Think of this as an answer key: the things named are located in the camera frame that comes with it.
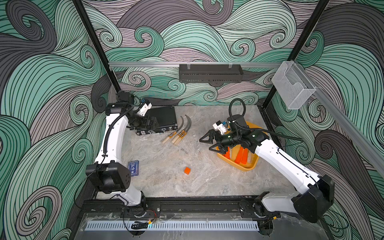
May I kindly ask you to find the white slotted cable duct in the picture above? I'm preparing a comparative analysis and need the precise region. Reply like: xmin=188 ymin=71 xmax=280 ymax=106
xmin=85 ymin=221 xmax=259 ymax=232

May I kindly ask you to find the wooden handle sickle with label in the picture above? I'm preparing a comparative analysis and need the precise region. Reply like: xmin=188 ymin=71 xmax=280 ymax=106
xmin=162 ymin=116 xmax=184 ymax=144

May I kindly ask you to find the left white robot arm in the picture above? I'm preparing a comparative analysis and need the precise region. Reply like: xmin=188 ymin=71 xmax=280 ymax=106
xmin=86 ymin=91 xmax=159 ymax=213

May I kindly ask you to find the black ribbed storage case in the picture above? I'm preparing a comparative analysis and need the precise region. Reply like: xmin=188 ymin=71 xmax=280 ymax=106
xmin=135 ymin=106 xmax=179 ymax=136

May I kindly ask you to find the clear acrylic wall holder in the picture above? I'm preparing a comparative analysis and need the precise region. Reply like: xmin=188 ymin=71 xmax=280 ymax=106
xmin=272 ymin=61 xmax=316 ymax=110

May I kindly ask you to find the small orange block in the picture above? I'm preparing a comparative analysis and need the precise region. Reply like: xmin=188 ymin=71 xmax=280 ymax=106
xmin=184 ymin=167 xmax=191 ymax=175

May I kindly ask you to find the yellow plastic tray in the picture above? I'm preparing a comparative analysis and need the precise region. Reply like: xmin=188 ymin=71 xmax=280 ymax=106
xmin=210 ymin=118 xmax=268 ymax=172

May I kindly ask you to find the blue card pack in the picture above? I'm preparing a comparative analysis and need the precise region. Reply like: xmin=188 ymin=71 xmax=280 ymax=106
xmin=128 ymin=160 xmax=140 ymax=177

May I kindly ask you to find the black wall shelf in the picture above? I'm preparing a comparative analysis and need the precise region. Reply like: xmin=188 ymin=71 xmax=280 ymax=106
xmin=179 ymin=64 xmax=244 ymax=87

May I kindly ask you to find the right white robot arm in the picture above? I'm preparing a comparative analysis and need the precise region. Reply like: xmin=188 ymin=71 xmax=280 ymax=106
xmin=199 ymin=107 xmax=335 ymax=223

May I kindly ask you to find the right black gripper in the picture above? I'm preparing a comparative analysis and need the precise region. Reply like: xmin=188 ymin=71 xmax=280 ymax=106
xmin=199 ymin=129 xmax=240 ymax=153

